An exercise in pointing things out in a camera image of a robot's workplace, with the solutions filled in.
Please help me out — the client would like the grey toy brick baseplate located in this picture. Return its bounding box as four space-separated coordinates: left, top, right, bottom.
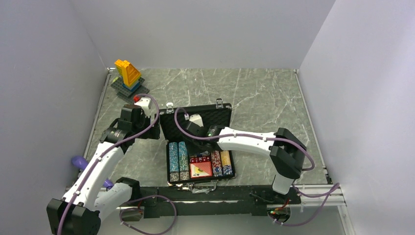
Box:
110 76 150 104

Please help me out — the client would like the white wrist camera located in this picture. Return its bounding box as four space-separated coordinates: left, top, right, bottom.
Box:
189 114 204 127
133 95 153 117

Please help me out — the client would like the blue playing card deck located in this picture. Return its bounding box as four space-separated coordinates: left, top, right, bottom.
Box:
197 151 210 157

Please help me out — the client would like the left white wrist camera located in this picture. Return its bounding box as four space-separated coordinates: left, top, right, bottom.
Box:
133 95 153 117

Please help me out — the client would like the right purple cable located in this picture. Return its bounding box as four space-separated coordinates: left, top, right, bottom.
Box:
174 107 341 227

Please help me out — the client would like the red yellow chip row right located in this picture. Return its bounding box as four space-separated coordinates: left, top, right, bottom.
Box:
220 151 233 175

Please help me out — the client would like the purple loop cable front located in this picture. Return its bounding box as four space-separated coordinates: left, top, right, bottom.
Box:
119 195 177 235

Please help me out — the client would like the black front mounting rail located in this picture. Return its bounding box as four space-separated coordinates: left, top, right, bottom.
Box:
140 185 301 218

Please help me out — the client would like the black poker chip case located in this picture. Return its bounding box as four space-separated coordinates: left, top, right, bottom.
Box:
159 98 236 186

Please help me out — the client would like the purple cylinder object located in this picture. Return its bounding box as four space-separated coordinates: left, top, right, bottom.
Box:
71 156 89 171

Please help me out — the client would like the red playing card deck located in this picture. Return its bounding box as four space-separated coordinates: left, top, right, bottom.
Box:
190 162 213 179

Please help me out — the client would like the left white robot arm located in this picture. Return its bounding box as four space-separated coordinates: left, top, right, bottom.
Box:
46 103 160 235

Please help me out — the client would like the red die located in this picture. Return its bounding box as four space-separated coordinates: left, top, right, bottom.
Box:
190 157 203 163
199 156 211 162

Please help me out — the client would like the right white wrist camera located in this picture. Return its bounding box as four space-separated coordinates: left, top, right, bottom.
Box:
189 114 204 127

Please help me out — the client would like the yellow toy brick tower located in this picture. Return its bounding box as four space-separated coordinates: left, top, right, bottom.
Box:
115 59 141 91

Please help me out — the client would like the blue chip row far left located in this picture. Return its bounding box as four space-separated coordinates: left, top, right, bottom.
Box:
168 142 180 182

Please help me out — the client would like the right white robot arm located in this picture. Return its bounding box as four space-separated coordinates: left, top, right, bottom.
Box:
183 121 309 204

